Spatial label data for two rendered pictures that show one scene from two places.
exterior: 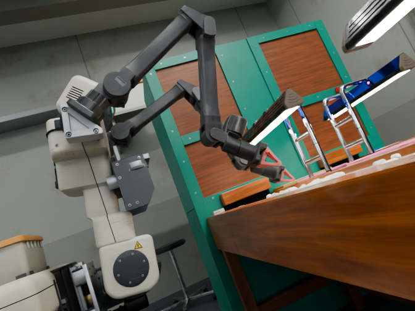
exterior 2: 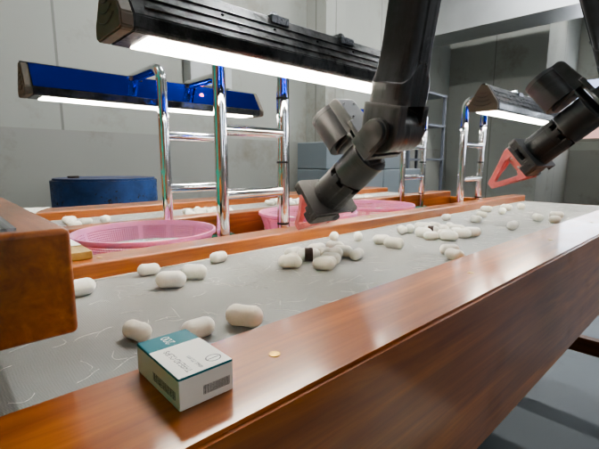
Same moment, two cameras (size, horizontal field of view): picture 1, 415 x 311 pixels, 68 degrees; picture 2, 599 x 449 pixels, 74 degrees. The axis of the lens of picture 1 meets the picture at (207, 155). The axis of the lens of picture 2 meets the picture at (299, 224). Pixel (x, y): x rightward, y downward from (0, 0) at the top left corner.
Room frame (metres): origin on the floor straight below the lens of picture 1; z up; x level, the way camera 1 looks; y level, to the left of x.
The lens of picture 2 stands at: (1.74, 0.30, 0.90)
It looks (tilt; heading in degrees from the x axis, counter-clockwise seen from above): 9 degrees down; 242
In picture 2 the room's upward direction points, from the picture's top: straight up
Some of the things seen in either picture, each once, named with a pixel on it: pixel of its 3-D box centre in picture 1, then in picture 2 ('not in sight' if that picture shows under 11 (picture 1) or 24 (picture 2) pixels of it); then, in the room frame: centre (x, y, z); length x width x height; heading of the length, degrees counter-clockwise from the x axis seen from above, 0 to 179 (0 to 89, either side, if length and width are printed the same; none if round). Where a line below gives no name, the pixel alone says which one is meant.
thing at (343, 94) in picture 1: (362, 128); (179, 162); (1.51, -0.76, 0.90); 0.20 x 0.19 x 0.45; 14
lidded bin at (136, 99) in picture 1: (125, 105); not in sight; (3.24, 0.65, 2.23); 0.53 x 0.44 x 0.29; 108
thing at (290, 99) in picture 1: (263, 124); (307, 53); (1.40, -0.30, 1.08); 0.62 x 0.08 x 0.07; 14
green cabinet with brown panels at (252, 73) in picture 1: (252, 116); not in sight; (2.20, -0.41, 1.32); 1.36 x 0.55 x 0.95; 104
